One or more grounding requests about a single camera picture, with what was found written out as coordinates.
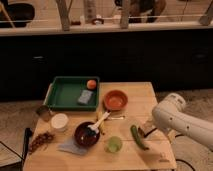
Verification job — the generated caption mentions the orange fruit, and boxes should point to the orange fruit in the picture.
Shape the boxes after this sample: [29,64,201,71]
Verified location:
[87,80,97,90]

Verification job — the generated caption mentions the light green cup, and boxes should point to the light green cup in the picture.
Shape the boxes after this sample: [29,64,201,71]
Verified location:
[106,136,123,153]

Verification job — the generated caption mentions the white plastic spoon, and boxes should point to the white plastic spoon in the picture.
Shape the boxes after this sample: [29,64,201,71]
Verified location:
[88,112,110,133]

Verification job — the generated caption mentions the green cucumber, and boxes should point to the green cucumber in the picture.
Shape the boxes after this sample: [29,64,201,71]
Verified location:
[130,125,149,150]

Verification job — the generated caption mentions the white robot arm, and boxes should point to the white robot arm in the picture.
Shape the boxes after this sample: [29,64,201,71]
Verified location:
[142,93,213,151]

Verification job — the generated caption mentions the small metal cup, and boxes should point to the small metal cup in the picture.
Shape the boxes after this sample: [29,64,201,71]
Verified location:
[36,105,51,122]

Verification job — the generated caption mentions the black chair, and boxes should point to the black chair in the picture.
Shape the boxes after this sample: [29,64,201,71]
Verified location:
[0,0,35,28]

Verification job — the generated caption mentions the blue grey sponge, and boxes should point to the blue grey sponge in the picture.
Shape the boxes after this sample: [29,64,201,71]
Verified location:
[77,90,93,105]

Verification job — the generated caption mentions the grey blue cloth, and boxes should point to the grey blue cloth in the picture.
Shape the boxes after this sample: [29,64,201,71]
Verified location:
[58,137,88,155]

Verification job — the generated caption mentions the black floor cable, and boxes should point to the black floor cable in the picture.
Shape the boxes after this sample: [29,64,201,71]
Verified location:
[173,133,213,171]

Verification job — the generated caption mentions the yellow banana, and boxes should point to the yellow banana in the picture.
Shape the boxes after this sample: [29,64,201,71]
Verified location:
[96,111,105,135]

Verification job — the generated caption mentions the green plastic tray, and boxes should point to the green plastic tray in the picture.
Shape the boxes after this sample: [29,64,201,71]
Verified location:
[45,76,99,111]

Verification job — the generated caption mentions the red orange bowl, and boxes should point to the red orange bowl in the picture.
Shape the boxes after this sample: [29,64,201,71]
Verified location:
[103,90,128,111]

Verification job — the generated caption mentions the white round container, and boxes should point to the white round container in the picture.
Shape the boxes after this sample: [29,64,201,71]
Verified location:
[51,113,69,132]

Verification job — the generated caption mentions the bunch of dark grapes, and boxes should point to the bunch of dark grapes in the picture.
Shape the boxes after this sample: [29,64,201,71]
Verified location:
[28,132,54,153]

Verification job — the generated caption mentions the small metal utensil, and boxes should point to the small metal utensil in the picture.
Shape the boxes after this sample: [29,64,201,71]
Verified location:
[107,116,125,120]

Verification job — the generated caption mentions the dark maroon bowl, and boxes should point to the dark maroon bowl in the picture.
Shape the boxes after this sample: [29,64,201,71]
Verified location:
[74,122,100,148]

